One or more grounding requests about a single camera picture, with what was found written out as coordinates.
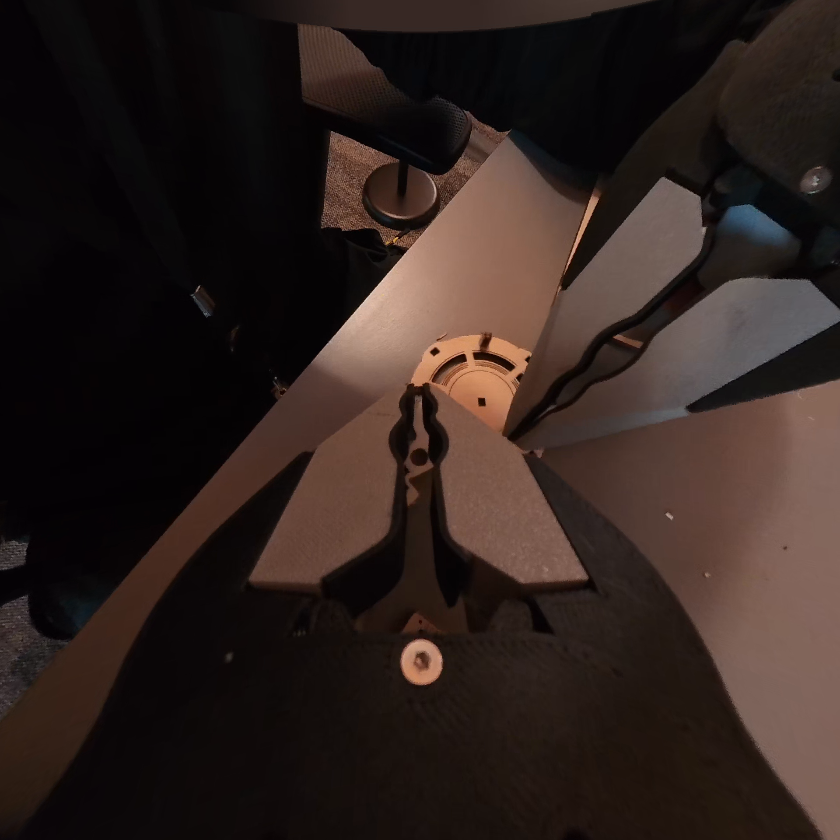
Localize round wooden disc part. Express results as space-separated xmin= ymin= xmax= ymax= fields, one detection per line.
xmin=411 ymin=331 xmax=534 ymax=437

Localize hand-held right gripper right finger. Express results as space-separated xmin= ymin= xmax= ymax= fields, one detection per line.
xmin=423 ymin=385 xmax=590 ymax=632

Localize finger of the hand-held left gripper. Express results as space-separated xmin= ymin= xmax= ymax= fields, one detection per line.
xmin=507 ymin=176 xmax=716 ymax=439
xmin=515 ymin=277 xmax=829 ymax=454

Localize plywood sheet with cut-outs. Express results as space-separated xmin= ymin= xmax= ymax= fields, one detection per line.
xmin=559 ymin=176 xmax=649 ymax=352

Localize black bag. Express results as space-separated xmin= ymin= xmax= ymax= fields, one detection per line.
xmin=322 ymin=225 xmax=411 ymax=280

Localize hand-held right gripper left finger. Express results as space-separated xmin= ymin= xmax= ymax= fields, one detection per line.
xmin=249 ymin=386 xmax=424 ymax=619

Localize black office chair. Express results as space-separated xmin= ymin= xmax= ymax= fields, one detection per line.
xmin=298 ymin=25 xmax=475 ymax=227

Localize person's dark ribbed clothing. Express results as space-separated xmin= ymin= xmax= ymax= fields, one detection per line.
xmin=348 ymin=13 xmax=749 ymax=191

